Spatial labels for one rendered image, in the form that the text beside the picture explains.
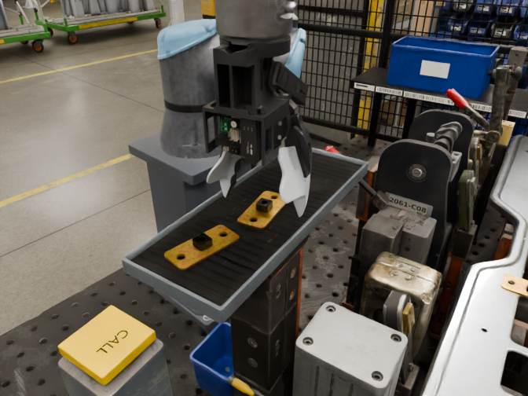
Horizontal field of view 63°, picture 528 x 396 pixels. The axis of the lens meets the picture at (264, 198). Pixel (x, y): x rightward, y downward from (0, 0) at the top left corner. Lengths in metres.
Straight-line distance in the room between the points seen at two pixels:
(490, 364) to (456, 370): 0.05
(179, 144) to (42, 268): 1.77
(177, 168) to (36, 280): 1.73
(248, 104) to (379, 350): 0.28
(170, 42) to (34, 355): 0.71
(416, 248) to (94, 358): 0.48
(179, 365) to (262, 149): 0.64
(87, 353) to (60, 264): 2.10
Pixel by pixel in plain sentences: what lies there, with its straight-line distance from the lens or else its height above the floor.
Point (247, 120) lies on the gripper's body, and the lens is 0.43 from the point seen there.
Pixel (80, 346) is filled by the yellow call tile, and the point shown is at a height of 1.16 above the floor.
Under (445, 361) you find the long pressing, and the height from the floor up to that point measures 1.00.
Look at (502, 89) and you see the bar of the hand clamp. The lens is 1.12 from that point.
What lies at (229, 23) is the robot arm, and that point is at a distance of 0.43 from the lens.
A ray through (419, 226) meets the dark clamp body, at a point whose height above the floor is 1.08.
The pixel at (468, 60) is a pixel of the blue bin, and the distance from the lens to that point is 1.50.
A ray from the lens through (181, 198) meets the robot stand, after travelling 0.86.
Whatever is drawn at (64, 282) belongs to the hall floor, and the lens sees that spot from 2.38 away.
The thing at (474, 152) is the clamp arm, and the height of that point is 1.09.
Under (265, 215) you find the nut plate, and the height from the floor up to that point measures 1.16.
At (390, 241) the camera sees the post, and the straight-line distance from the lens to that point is 0.65.
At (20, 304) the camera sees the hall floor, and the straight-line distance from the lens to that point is 2.35.
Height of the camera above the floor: 1.47
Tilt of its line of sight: 31 degrees down
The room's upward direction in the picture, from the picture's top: straight up
